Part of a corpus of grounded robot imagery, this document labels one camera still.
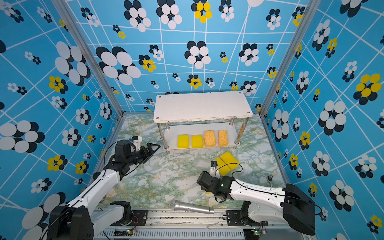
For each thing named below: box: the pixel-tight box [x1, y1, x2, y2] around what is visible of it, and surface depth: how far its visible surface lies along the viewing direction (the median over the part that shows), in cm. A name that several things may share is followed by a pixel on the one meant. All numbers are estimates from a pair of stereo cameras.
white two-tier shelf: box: [153, 91, 254, 150], surface depth 82 cm
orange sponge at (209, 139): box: [204, 130, 216, 148], surface depth 96 cm
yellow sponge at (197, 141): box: [191, 135, 204, 148], surface depth 96 cm
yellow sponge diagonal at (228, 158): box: [220, 151, 240, 170], surface depth 96 cm
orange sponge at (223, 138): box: [218, 130, 229, 147], surface depth 96 cm
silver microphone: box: [169, 199, 215, 215], surface depth 76 cm
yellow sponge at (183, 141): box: [177, 135, 190, 149], surface depth 96 cm
